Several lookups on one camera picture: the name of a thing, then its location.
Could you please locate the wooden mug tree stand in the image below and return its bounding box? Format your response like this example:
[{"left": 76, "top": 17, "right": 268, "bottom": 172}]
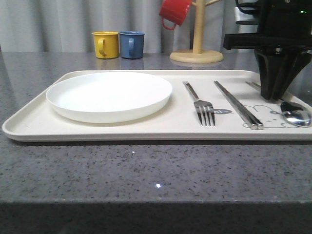
[{"left": 170, "top": 0, "right": 223, "bottom": 63}]

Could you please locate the white round plate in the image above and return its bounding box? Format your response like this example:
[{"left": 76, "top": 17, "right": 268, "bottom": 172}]
[{"left": 46, "top": 72, "right": 173, "bottom": 123}]

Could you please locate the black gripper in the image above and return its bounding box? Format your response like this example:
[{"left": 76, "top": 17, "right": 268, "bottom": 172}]
[{"left": 223, "top": 0, "right": 312, "bottom": 100}]

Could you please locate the red enamel mug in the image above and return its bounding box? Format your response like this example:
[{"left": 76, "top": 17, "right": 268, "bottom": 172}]
[{"left": 159, "top": 0, "right": 193, "bottom": 30}]

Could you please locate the silver metal spoon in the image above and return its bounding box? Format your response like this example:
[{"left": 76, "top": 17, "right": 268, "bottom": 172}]
[{"left": 245, "top": 80, "right": 312, "bottom": 128}]

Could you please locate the silver metal fork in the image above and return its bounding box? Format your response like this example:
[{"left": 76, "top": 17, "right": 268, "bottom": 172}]
[{"left": 183, "top": 81, "right": 215, "bottom": 127}]

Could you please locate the cream rabbit print tray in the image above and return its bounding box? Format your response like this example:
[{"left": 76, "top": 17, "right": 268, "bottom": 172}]
[{"left": 2, "top": 70, "right": 312, "bottom": 142}]

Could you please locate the blue enamel mug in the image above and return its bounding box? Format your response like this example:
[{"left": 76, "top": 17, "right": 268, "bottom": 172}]
[{"left": 119, "top": 31, "right": 145, "bottom": 59}]

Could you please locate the yellow enamel mug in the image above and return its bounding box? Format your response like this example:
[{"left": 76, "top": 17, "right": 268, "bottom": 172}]
[{"left": 92, "top": 31, "right": 119, "bottom": 59}]

